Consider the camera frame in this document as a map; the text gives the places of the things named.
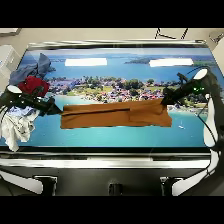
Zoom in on blue garment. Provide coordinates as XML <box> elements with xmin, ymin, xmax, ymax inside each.
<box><xmin>8</xmin><ymin>52</ymin><xmax>56</xmax><ymax>86</ymax></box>

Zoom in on red garment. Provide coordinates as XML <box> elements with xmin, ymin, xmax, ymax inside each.
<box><xmin>17</xmin><ymin>75</ymin><xmax>51</xmax><ymax>99</ymax></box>

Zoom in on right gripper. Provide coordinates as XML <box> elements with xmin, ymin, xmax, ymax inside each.
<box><xmin>161</xmin><ymin>87</ymin><xmax>182</xmax><ymax>106</ymax></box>

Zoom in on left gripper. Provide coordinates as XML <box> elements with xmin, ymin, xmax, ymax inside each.
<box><xmin>38</xmin><ymin>97</ymin><xmax>64</xmax><ymax>117</ymax></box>

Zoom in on silver frame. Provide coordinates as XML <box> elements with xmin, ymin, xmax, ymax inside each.
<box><xmin>0</xmin><ymin>152</ymin><xmax>224</xmax><ymax>197</ymax></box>

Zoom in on white garment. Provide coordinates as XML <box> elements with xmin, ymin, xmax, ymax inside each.
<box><xmin>0</xmin><ymin>108</ymin><xmax>42</xmax><ymax>153</ymax></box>

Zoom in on brown pants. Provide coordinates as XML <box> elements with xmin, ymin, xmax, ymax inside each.
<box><xmin>59</xmin><ymin>98</ymin><xmax>174</xmax><ymax>130</ymax></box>

